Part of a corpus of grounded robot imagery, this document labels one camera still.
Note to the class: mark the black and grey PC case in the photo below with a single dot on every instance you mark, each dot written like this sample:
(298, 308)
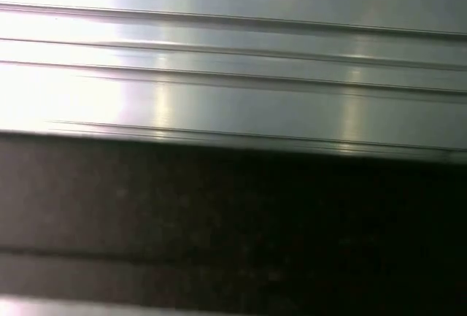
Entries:
(233, 221)

